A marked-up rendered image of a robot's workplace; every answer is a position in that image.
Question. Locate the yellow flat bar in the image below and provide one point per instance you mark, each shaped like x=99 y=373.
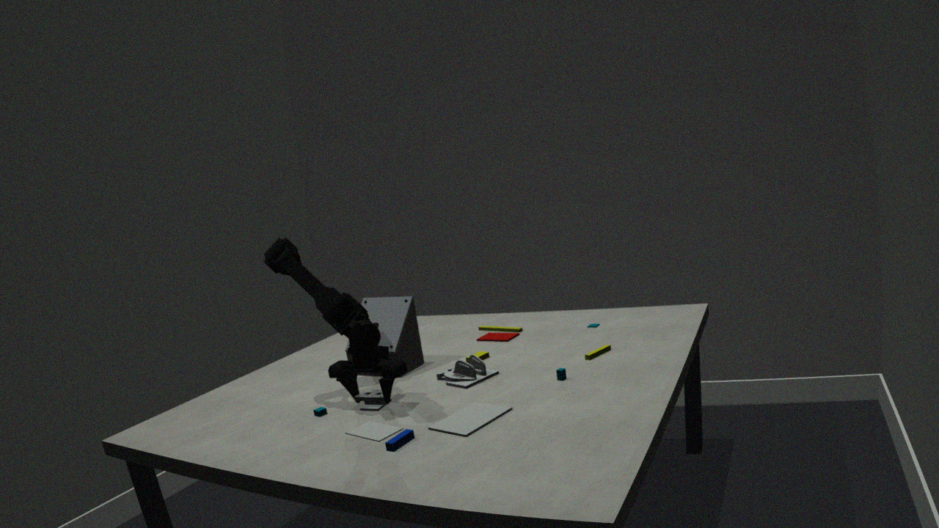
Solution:
x=598 y=352
x=494 y=328

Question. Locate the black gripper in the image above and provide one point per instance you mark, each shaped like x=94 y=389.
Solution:
x=365 y=361

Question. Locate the yellow rectangular block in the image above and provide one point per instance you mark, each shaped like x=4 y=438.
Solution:
x=481 y=355

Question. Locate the red flat rectangular plate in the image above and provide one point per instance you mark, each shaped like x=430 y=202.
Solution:
x=498 y=336

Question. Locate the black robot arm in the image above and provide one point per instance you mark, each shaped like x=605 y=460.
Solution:
x=344 y=313

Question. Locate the blue rectangular block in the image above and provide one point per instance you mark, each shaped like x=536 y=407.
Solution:
x=398 y=441

